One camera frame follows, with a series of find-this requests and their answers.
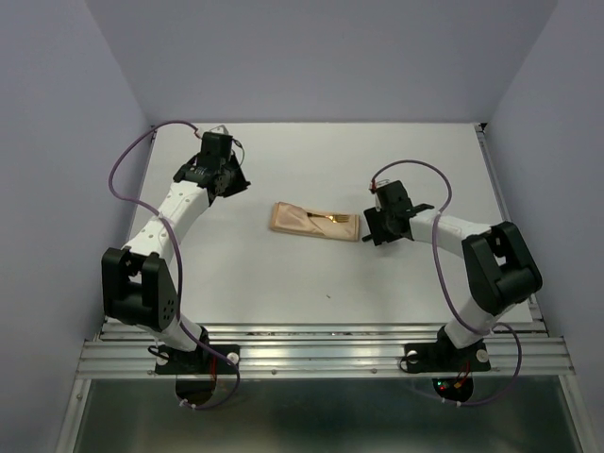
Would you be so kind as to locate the aluminium rail frame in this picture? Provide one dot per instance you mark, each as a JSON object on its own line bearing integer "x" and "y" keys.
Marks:
{"x": 322, "y": 324}

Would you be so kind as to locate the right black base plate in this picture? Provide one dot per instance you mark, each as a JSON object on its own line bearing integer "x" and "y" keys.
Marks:
{"x": 419, "y": 358}

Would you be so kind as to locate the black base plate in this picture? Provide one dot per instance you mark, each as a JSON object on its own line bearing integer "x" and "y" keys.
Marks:
{"x": 172, "y": 362}
{"x": 419, "y": 358}

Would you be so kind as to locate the peach cloth napkin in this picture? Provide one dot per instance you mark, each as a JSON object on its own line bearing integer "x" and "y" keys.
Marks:
{"x": 292, "y": 219}

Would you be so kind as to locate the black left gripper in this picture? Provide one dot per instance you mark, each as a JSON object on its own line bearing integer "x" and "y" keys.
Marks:
{"x": 241, "y": 184}

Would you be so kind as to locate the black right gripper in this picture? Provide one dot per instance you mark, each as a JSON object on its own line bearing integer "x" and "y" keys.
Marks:
{"x": 373, "y": 217}

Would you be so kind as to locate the gold fork black handle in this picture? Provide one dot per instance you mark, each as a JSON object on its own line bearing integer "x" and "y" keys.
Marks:
{"x": 333, "y": 218}

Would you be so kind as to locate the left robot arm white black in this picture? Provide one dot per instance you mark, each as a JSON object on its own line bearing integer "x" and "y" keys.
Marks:
{"x": 142, "y": 281}

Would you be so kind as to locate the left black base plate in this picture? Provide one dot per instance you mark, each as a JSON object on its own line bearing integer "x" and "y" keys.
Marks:
{"x": 172, "y": 362}

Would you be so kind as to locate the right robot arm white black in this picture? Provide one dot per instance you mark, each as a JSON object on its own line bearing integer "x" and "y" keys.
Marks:
{"x": 500, "y": 269}

